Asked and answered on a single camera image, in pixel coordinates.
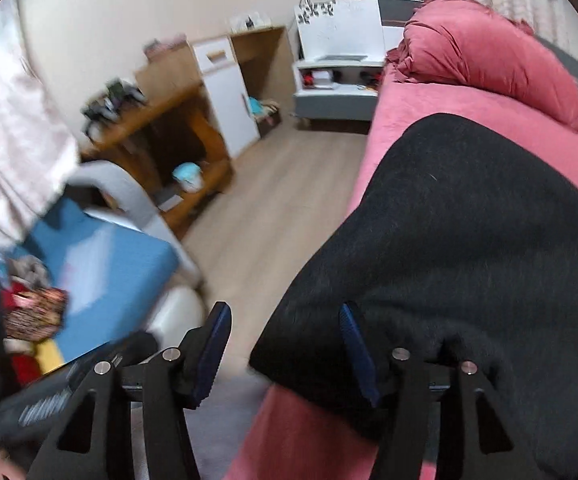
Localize leopard print cloth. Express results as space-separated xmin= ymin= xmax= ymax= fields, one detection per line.
xmin=4 ymin=287 xmax=68 ymax=341

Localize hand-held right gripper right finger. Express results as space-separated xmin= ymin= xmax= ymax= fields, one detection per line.
xmin=339 ymin=302 xmax=540 ymax=480

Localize brown box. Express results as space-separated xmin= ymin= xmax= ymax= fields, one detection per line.
xmin=256 ymin=102 xmax=282 ymax=136

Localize white pot with teal lid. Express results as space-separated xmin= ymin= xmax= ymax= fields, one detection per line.
xmin=171 ymin=161 xmax=205 ymax=194

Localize black pants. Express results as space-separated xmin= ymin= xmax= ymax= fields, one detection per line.
xmin=249 ymin=112 xmax=578 ymax=480

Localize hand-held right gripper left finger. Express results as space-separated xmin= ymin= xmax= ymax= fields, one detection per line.
xmin=26 ymin=301 xmax=232 ymax=480

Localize grey book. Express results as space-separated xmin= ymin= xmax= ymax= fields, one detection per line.
xmin=156 ymin=187 xmax=182 ymax=211

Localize white and grey nightstand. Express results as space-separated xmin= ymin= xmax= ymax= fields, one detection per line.
xmin=293 ymin=0 xmax=387 ymax=123

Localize yellow cloth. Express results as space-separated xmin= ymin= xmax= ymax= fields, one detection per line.
xmin=36 ymin=340 xmax=64 ymax=373

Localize blue and white sofa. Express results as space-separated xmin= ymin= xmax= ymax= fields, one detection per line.
xmin=19 ymin=195 xmax=207 ymax=376

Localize pink bed with blanket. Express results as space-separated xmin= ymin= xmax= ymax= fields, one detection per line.
xmin=226 ymin=67 xmax=578 ymax=480

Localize light wood cupboard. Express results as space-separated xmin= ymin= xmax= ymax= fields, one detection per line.
xmin=134 ymin=25 xmax=300 ymax=141

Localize white cabinet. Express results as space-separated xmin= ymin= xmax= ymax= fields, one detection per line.
xmin=191 ymin=35 xmax=262 ymax=161

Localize black device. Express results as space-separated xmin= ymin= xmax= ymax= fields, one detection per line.
xmin=83 ymin=77 xmax=147 ymax=123

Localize pale pink curtain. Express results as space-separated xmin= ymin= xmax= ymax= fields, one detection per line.
xmin=0 ymin=0 xmax=82 ymax=251

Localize wooden shelf table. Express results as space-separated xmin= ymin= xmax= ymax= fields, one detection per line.
xmin=79 ymin=80 xmax=235 ymax=241

